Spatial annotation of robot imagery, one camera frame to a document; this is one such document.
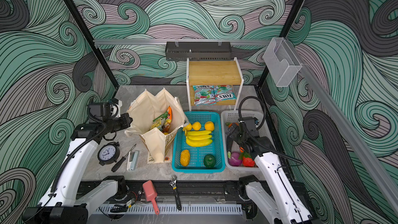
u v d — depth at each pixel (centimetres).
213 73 82
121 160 83
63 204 37
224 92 92
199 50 95
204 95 90
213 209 70
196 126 92
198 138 89
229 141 86
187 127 92
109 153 83
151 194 71
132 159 81
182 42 94
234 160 78
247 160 76
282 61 79
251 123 56
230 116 95
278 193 41
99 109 54
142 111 81
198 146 88
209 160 78
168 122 88
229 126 94
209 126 92
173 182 76
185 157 80
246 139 55
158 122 86
